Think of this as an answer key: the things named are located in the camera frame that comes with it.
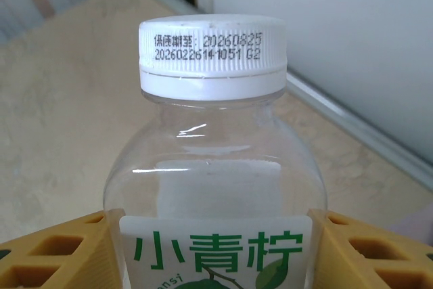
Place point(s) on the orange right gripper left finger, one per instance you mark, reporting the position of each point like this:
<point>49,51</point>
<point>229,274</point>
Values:
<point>108,251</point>

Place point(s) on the lime drink bottle white label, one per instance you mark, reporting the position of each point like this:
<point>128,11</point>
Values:
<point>216,153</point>

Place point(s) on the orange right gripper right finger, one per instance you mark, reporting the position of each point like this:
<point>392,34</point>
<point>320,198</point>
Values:
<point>319,251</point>

